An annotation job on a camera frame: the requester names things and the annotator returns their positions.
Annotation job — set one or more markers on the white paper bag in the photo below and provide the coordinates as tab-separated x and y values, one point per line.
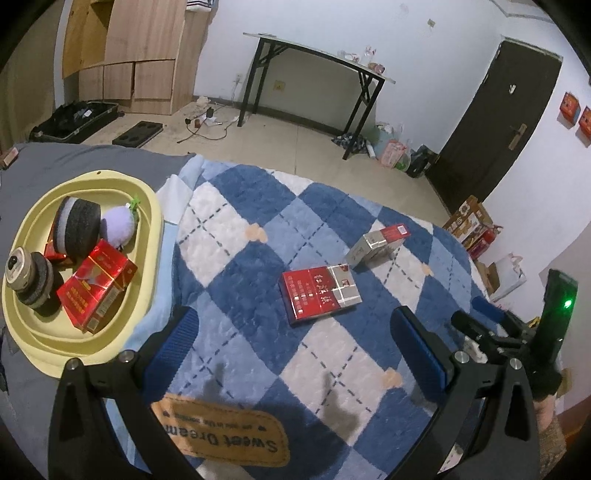
505	276

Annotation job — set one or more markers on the black folding table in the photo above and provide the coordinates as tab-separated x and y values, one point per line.
310	87

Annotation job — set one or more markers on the black open suitcase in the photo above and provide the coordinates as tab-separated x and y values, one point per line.
75	122

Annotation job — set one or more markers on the right hand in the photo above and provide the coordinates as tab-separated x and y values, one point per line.
544	411

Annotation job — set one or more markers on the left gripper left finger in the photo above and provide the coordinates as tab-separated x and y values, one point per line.
82	440

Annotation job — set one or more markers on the blue white checkered blanket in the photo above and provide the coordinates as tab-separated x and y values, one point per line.
291	371

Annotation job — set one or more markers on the black bag by door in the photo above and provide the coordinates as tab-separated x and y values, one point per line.
421	160

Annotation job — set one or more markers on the power strip with cables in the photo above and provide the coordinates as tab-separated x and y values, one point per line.
207	119

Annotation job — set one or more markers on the black foam tray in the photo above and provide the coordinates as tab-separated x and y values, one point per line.
138	135

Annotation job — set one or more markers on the wooden wardrobe cabinet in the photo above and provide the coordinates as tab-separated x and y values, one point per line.
142	55

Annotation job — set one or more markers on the dark brown door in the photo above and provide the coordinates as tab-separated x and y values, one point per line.
497	125

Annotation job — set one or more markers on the black round sponge puck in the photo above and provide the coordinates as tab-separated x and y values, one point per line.
76	227

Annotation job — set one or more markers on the red silver upright box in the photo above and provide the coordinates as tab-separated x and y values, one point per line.
376	242

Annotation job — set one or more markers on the red wall decoration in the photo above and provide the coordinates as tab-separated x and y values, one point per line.
570	108
585	122

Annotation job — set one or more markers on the silver round tin can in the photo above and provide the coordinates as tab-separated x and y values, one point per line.
19	269

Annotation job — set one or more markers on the red fire extinguisher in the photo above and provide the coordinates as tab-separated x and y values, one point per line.
484	241

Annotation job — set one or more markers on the red box in basin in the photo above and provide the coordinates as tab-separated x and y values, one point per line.
101	278

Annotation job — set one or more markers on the flat red cigarette carton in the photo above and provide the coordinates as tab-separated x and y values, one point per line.
318	292

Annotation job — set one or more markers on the brown blanket label patch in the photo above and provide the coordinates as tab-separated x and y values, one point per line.
222	433

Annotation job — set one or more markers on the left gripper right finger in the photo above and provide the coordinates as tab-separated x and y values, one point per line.
505	442

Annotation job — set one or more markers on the brown printed cardboard box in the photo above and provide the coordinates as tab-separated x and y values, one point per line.
469	222

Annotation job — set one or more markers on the purple plush toy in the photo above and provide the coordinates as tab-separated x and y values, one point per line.
118	224

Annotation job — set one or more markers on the pink bag on floor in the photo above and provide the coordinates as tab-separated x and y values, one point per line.
393	153

